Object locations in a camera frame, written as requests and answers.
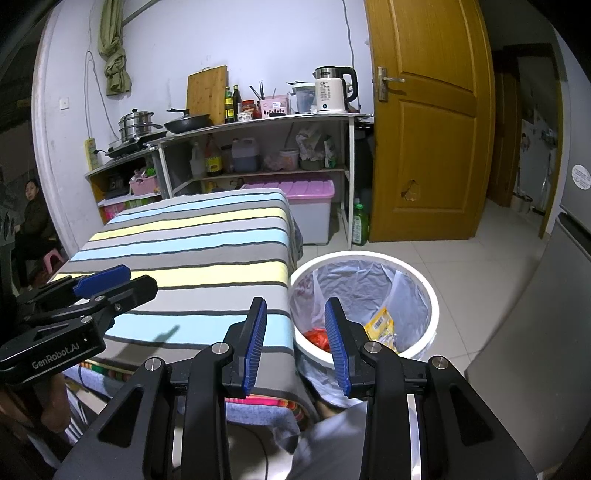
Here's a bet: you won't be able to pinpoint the white electric kettle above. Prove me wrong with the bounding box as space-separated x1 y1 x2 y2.
314 66 359 114

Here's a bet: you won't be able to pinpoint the red plastic bag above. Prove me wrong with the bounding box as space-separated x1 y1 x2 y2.
302 325 333 354

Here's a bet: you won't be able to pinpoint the yellow wooden door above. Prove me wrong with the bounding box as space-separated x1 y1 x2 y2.
365 0 496 243

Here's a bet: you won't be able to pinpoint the grey refrigerator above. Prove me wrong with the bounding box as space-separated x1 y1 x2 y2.
464 134 591 462

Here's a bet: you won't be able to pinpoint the wooden cutting board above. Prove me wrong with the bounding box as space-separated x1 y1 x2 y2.
186 65 229 125

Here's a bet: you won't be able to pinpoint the white kitchen shelf rack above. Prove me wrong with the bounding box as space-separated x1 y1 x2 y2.
148 112 375 250

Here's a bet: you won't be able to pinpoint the person's grey trousers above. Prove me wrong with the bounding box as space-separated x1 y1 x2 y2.
286 369 462 480

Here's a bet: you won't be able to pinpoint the black frying pan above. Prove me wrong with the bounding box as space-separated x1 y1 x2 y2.
164 108 213 134

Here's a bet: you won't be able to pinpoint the grey plastic jug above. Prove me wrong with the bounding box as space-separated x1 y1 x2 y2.
231 137 258 174

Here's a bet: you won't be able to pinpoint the pink lid storage box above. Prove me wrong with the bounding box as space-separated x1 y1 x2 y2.
240 180 335 245

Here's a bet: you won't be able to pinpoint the steel steamer pot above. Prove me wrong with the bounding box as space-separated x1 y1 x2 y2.
119 108 162 141

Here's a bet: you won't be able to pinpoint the low wooden shelf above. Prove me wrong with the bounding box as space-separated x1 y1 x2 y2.
84 148 167 222

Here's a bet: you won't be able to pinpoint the pink plastic basket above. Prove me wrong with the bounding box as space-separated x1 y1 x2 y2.
129 175 160 195

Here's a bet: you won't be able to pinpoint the yellow snack bag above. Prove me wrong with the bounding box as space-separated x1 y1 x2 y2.
364 308 398 354

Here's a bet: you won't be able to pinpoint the black induction cooker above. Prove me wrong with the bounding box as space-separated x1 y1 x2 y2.
106 134 167 160

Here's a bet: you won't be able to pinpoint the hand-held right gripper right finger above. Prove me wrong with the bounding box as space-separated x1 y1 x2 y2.
324 296 539 480

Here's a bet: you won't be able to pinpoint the pink plastic stool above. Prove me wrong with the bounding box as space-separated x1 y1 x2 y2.
39 248 65 273

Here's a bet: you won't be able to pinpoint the metal door handle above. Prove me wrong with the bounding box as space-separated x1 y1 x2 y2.
376 66 406 102

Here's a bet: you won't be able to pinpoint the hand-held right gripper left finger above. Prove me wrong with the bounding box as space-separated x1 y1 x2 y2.
60 296 269 480

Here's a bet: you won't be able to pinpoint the green plastic bottle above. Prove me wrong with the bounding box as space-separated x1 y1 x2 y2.
352 198 370 246

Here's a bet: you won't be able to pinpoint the colourful striped mat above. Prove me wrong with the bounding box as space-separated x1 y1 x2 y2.
78 360 305 421

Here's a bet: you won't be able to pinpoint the crumpled plastic bags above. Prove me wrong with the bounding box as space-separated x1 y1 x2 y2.
295 129 345 169

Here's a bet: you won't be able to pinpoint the green knotted curtain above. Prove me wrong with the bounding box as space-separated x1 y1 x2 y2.
98 0 132 97

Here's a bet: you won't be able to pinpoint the clear bin liner bag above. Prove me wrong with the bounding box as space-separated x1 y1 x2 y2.
295 260 428 356

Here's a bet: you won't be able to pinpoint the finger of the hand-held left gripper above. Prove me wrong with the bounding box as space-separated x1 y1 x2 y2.
21 274 158 335
18 264 132 305

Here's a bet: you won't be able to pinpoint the cooking oil bottle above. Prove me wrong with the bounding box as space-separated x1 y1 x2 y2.
204 136 225 177

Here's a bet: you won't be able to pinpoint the clear water pitcher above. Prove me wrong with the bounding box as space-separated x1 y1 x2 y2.
292 83 317 114

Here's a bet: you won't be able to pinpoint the pink utensil holder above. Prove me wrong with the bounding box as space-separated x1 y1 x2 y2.
259 97 290 118

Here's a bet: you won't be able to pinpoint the white round trash bin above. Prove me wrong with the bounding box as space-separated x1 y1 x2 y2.
290 250 438 370

